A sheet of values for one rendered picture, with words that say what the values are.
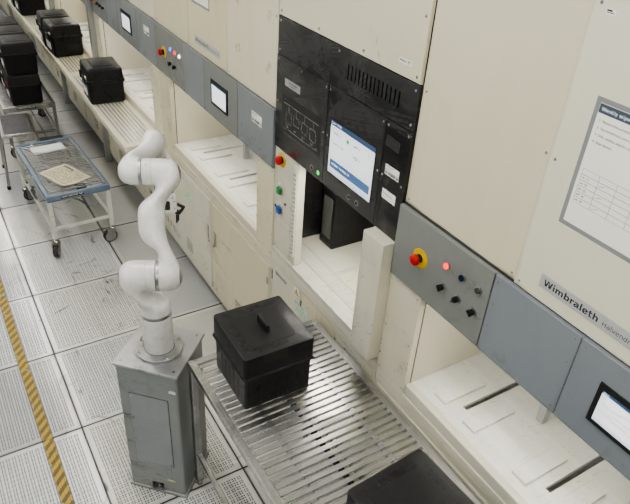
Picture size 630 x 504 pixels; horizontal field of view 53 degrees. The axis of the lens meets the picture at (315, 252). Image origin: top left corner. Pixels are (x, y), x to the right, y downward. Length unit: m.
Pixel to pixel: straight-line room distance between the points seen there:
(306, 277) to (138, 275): 0.82
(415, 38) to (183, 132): 2.45
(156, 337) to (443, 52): 1.51
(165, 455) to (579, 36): 2.28
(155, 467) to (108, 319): 1.30
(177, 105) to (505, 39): 2.70
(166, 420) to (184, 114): 2.06
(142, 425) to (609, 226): 2.03
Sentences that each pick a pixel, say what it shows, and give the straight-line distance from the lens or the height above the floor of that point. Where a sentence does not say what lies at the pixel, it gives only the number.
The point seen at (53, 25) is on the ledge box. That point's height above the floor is 1.06.
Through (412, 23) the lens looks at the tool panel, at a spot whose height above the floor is 2.11.
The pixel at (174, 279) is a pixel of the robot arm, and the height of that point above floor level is 1.14.
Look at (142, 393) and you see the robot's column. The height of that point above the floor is 0.62.
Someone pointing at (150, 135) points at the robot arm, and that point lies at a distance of 2.54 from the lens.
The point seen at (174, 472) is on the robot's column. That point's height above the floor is 0.16.
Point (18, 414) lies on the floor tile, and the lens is 3.66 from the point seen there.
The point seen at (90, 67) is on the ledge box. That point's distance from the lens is 4.95.
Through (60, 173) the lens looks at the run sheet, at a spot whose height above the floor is 0.46.
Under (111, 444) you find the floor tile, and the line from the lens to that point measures 3.40.
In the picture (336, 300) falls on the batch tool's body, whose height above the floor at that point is 0.87.
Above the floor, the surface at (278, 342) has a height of 1.01.
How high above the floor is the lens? 2.57
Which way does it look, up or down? 34 degrees down
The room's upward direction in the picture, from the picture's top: 4 degrees clockwise
